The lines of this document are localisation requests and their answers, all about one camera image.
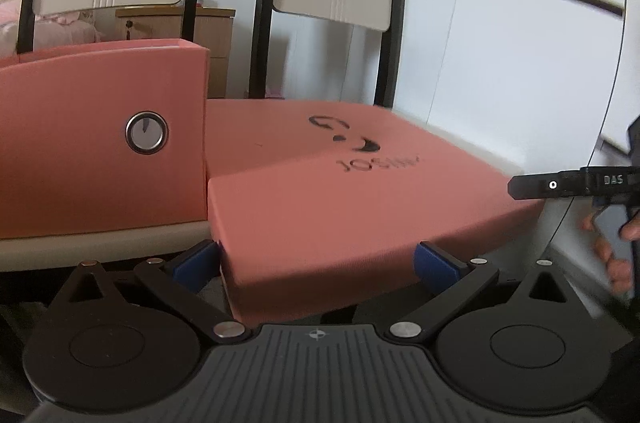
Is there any person's right hand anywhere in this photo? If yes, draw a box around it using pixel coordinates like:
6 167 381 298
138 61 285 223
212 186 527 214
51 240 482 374
579 207 640 296

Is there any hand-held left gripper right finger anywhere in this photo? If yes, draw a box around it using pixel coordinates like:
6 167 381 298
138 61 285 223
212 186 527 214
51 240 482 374
384 241 577 346

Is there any wooden nightstand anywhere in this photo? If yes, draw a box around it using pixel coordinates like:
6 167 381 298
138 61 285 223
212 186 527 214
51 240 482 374
115 5 237 100

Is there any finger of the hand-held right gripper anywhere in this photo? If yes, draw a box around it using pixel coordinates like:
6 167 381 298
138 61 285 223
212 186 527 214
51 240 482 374
507 171 587 200

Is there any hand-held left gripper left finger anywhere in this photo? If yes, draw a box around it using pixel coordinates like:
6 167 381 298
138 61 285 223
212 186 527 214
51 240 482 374
62 240 252 346

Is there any pink box lid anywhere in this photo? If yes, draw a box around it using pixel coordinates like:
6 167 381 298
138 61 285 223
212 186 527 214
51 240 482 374
204 98 547 330

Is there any pink cardboard box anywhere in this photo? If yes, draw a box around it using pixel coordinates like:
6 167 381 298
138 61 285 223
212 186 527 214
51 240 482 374
0 39 212 240

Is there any pink duvet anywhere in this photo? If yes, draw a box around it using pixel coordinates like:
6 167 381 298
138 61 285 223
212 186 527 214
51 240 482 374
0 0 103 60

